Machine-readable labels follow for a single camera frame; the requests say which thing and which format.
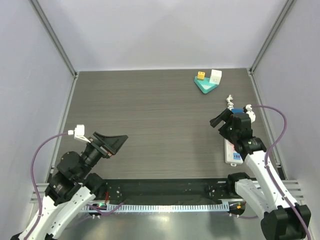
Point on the yellow plug cube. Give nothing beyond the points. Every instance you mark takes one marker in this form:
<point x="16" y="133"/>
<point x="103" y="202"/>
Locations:
<point x="200" y="75"/>

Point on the white plug cube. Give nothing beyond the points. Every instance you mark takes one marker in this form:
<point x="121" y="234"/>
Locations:
<point x="215" y="76"/>

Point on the teal triangular socket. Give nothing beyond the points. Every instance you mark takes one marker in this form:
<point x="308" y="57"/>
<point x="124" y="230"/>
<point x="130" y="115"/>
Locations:
<point x="204" y="84"/>

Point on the left aluminium frame post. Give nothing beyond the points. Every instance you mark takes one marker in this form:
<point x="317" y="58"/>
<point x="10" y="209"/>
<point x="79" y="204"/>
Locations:
<point x="52" y="35"/>

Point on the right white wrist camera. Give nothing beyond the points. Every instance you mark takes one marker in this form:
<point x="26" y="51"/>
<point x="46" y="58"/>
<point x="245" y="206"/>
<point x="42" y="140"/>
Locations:
<point x="248" y="109"/>

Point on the white slotted cable duct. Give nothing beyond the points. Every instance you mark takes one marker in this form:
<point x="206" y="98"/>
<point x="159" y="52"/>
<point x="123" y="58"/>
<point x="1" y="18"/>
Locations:
<point x="224" y="207"/>

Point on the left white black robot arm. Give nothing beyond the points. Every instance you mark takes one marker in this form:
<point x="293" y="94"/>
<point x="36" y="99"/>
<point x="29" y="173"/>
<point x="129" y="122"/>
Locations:
<point x="72" y="187"/>

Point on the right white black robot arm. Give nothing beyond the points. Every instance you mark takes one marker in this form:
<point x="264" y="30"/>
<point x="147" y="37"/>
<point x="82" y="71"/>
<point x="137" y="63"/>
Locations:
<point x="281" y="216"/>

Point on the blue plug cube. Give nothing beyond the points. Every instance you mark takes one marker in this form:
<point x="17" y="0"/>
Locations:
<point x="237" y="110"/>

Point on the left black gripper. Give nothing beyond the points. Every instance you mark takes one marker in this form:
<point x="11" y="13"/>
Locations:
<point x="112" y="143"/>

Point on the white power strip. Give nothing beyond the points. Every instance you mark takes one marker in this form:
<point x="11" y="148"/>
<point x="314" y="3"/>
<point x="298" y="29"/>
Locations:
<point x="231" y="157"/>

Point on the right aluminium frame post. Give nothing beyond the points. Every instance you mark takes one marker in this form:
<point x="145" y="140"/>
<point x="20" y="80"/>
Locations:
<point x="283" y="14"/>

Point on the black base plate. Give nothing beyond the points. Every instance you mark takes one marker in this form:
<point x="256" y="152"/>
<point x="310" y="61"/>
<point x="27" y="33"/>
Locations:
<point x="171" y="192"/>

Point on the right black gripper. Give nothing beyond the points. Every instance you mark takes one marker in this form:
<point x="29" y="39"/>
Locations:
<point x="227" y="124"/>

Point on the aluminium frame post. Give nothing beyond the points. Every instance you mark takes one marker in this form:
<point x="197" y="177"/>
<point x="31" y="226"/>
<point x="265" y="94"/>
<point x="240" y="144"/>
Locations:
<point x="52" y="35"/>
<point x="283" y="14"/>

